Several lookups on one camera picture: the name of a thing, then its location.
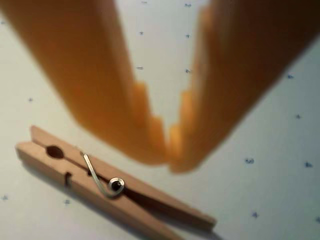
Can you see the white dotted paper mat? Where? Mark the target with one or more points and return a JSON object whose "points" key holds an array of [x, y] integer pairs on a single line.
{"points": [[250, 195]]}

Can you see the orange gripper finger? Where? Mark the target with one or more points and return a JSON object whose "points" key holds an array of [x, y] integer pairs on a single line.
{"points": [[237, 62], [82, 65]]}

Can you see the wooden clothespin with metal spring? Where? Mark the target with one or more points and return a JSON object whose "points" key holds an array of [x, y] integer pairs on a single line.
{"points": [[45, 160]]}

